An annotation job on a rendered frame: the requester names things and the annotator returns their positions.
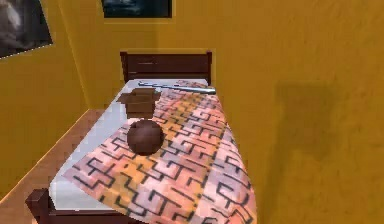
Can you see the dark wooden bed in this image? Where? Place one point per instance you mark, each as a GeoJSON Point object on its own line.
{"type": "Point", "coordinates": [166, 65]}

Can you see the orange patterned blanket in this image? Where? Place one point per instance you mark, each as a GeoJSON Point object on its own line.
{"type": "Point", "coordinates": [190, 156]}

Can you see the grey framed picture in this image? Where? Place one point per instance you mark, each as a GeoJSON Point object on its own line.
{"type": "Point", "coordinates": [20, 26]}

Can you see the dark framed picture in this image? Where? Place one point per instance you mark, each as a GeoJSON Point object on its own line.
{"type": "Point", "coordinates": [136, 8]}

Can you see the brown ball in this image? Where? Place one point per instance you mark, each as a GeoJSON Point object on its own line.
{"type": "Point", "coordinates": [145, 137]}

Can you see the silver baseball bat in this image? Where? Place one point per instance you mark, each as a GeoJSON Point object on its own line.
{"type": "Point", "coordinates": [180, 87]}

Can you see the brown cardboard box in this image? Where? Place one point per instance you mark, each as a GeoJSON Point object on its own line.
{"type": "Point", "coordinates": [140, 101]}

